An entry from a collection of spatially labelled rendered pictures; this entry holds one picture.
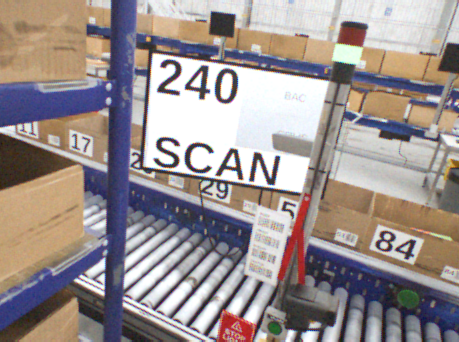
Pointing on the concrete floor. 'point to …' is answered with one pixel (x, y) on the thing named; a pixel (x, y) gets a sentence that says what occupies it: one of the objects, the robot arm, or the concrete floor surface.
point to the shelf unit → (101, 89)
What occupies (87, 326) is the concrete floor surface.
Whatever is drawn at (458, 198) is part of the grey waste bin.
